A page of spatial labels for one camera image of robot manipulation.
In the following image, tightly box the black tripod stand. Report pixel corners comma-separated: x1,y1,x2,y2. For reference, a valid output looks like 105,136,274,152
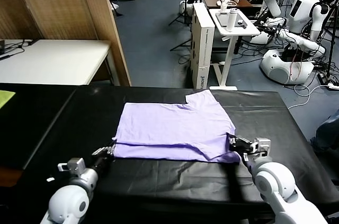
170,39,192,51
168,0,199,26

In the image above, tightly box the purple t-shirt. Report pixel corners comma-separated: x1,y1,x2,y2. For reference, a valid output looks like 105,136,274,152
111,89,242,164

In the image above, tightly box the white humanoid robot dark chest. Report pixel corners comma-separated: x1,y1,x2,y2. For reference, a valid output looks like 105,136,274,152
259,0,335,86

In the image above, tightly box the white gadget stand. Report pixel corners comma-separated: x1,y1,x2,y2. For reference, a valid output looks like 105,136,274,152
216,0,238,13

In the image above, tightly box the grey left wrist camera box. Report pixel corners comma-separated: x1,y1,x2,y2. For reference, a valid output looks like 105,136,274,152
57,157,86,177

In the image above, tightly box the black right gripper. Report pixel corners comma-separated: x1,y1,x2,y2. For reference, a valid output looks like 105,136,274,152
229,134,265,160

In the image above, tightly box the yellow-green cloth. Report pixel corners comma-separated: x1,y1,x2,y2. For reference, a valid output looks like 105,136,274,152
0,90,16,110

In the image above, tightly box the white standing desk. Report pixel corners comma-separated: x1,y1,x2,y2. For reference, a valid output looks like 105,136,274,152
209,8,262,91

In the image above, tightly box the wide black table cover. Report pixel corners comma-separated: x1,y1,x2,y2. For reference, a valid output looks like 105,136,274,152
15,85,339,221

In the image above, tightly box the white bottle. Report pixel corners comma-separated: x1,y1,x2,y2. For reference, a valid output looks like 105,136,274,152
227,7,238,32

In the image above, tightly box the white rounded robot base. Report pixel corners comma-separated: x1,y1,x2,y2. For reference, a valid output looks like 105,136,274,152
249,31,273,44

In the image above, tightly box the white floor cable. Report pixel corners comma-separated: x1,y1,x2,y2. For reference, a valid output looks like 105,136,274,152
287,83,331,110

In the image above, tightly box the grey tablet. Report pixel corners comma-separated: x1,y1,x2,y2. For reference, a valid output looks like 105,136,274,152
215,11,240,28

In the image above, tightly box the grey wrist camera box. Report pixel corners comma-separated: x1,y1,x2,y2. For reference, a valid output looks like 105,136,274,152
253,138,272,158
57,157,86,177

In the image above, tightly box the thin black cable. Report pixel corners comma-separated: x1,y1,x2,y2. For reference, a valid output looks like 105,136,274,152
0,39,34,61

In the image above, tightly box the tall white cardboard box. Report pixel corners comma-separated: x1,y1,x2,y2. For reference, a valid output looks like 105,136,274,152
189,3,216,89

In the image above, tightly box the narrow black table cover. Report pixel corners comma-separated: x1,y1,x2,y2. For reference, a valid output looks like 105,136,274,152
0,83,77,171

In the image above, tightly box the white table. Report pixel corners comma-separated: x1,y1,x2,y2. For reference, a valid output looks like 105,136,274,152
0,39,113,86

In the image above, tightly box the white round floor unit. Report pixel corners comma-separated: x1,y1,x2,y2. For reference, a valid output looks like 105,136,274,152
179,0,194,15

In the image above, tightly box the tall black tripod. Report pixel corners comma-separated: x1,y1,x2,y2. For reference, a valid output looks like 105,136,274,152
326,1,339,79

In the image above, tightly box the black power strip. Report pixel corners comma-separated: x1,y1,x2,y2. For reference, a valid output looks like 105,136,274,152
317,71,328,85

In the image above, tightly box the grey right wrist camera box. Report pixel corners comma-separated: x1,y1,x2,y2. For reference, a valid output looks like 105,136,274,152
253,138,272,158

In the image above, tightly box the person in blue jeans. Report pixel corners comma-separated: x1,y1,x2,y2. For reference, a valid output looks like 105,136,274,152
309,109,339,156

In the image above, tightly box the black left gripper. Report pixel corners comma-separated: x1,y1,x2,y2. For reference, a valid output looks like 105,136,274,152
91,143,118,181

